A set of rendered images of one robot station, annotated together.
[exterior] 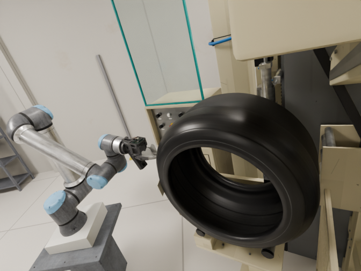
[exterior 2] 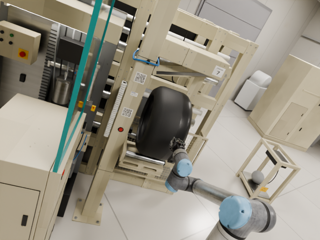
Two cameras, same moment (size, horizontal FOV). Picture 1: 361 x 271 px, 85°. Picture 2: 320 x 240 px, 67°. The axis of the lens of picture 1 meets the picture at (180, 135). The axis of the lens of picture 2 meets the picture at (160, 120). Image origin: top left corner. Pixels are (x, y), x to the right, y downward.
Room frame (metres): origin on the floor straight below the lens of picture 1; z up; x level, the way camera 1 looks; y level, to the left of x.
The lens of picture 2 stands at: (2.06, 0.93, 2.06)
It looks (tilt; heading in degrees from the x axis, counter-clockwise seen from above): 26 degrees down; 218
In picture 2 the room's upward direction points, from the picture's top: 25 degrees clockwise
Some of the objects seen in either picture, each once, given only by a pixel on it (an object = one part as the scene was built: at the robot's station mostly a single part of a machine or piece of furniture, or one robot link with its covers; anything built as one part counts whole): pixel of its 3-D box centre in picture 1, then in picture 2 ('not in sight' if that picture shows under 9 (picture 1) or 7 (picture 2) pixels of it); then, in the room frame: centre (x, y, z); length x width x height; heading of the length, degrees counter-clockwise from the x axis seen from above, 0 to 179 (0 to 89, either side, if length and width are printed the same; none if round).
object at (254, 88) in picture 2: not in sight; (254, 91); (-5.52, -2.07, 0.61); 0.64 x 0.53 x 1.23; 174
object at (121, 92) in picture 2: not in sight; (115, 110); (0.99, -0.35, 1.19); 0.05 x 0.04 x 0.48; 54
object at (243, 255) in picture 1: (243, 225); (140, 156); (0.69, -0.19, 0.80); 0.37 x 0.36 x 0.02; 54
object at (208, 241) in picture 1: (216, 213); (141, 163); (0.77, -0.08, 0.84); 0.36 x 0.09 x 0.06; 144
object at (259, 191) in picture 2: not in sight; (265, 172); (-1.65, 0.28, 0.40); 0.60 x 0.35 x 0.80; 54
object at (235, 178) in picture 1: (250, 185); (124, 142); (0.83, -0.29, 0.90); 0.40 x 0.03 x 0.10; 54
